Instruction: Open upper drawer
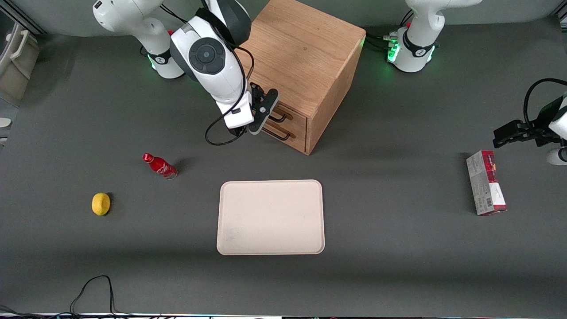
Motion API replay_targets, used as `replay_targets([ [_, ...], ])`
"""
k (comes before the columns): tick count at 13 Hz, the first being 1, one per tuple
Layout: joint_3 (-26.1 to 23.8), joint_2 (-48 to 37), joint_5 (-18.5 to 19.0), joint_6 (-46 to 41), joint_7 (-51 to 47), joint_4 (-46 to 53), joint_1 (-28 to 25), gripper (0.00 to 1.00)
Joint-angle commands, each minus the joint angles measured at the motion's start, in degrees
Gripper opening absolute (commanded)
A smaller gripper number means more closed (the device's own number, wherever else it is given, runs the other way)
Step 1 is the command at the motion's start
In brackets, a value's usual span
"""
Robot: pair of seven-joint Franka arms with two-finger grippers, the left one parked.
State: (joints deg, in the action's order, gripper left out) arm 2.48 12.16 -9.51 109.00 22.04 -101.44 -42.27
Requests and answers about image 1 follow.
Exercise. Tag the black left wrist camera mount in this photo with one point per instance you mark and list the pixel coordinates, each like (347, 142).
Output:
(549, 110)

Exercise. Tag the red cola bottle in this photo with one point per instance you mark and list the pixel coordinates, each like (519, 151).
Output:
(160, 167)

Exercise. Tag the oak wooden drawer cabinet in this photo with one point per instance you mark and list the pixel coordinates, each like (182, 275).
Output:
(305, 48)

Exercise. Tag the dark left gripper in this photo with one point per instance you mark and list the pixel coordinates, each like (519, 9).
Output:
(539, 131)

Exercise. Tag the red and white carton box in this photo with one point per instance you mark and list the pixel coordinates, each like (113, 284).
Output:
(485, 186)

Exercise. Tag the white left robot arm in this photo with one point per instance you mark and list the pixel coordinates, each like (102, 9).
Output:
(418, 40)

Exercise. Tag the dark metal frame rail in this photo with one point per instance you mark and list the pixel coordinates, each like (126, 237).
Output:
(32, 23)

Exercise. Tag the yellow lemon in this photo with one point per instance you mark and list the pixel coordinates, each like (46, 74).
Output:
(101, 204)

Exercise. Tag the wooden drawer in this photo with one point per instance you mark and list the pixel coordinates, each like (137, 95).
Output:
(300, 142)
(300, 124)

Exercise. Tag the beige plastic tray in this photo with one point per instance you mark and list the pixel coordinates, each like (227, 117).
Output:
(270, 217)

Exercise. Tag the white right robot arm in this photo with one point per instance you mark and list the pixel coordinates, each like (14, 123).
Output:
(206, 55)

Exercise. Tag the beige plastic bin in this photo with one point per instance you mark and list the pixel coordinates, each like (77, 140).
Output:
(22, 66)

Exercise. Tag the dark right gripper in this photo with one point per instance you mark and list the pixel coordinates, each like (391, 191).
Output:
(235, 131)

